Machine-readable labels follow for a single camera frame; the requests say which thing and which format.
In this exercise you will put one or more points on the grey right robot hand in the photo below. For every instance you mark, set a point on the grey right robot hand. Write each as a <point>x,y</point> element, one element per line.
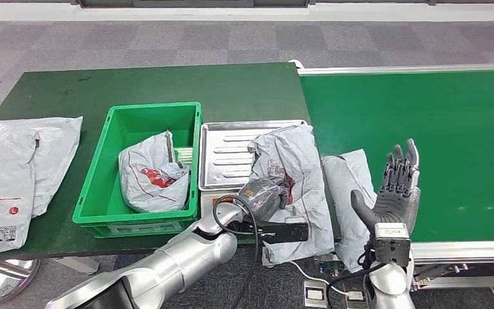
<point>396,204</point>

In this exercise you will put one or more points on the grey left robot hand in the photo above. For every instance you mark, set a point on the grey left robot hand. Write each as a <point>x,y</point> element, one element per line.
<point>264,198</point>

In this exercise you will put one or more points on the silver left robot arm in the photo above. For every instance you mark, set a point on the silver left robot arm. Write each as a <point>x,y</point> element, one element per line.
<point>179,264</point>

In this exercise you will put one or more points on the plain grey parcel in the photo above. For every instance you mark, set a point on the plain grey parcel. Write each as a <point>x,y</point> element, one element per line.
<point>59,149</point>

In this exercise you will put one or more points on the grey parcel with QR code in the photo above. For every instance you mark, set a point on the grey parcel with QR code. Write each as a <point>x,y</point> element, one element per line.
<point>0,183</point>

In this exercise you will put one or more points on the white table leg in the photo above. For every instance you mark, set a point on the white table leg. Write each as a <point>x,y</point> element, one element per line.
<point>265,258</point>

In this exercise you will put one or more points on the white scale with steel tray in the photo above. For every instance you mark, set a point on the white scale with steel tray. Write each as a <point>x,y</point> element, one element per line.
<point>225,149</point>

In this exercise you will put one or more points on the silver floor outlet with plug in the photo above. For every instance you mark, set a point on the silver floor outlet with plug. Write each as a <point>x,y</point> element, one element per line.
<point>355,297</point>

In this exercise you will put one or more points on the green plastic crate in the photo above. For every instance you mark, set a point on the green plastic crate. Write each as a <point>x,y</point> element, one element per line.
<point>144,119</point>

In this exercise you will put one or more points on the white table foot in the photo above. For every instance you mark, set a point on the white table foot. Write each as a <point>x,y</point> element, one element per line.
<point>78,264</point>

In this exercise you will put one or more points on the round chrome base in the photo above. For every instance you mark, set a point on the round chrome base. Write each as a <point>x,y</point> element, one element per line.
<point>0,280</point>

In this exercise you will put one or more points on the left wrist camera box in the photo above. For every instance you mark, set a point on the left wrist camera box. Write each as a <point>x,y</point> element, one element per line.
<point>285,232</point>

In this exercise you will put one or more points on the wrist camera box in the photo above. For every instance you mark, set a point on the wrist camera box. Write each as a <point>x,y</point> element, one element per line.
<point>285,232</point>
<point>392,245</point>

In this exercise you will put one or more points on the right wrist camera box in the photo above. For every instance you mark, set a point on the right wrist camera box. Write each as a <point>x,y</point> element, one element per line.
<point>392,245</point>

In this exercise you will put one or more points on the green conveyor belt, aluminium frame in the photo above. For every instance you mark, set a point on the green conveyor belt, aluminium frame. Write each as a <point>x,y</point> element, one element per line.
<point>443,106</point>

